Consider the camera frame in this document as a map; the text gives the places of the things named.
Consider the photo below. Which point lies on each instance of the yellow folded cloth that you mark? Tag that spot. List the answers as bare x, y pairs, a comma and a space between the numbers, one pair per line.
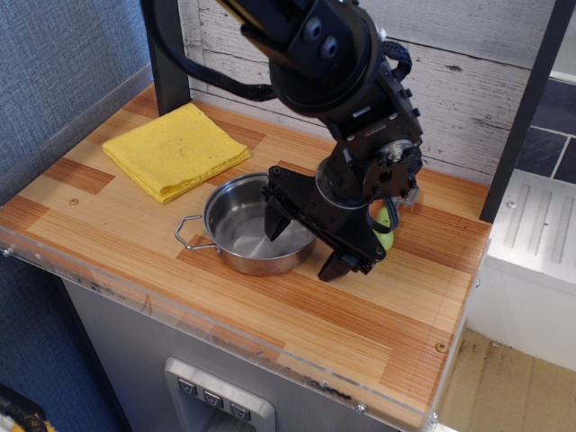
174, 153

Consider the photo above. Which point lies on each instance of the green grey toy spatula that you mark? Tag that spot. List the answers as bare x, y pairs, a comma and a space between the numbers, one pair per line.
388, 216

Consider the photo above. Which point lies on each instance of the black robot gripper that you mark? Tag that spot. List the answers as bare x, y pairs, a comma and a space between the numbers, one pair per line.
348, 231

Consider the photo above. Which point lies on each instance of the grey toy fridge cabinet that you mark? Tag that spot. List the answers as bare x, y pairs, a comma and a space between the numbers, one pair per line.
320, 369

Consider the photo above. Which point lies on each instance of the white ribbed side unit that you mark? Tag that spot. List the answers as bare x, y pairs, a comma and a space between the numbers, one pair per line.
525, 294

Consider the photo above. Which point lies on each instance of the black right vertical post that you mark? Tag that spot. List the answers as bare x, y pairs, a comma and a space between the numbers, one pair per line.
542, 137

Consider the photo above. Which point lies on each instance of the yellow black object bottom corner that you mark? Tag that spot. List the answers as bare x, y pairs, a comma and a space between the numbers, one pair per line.
21, 414

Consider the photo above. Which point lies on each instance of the stainless steel pot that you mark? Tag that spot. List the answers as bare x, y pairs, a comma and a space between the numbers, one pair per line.
233, 217

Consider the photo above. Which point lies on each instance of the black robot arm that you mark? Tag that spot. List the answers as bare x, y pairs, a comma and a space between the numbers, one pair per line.
328, 61

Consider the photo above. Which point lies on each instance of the silver dispenser button panel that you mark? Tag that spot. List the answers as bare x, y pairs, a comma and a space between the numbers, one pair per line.
205, 402

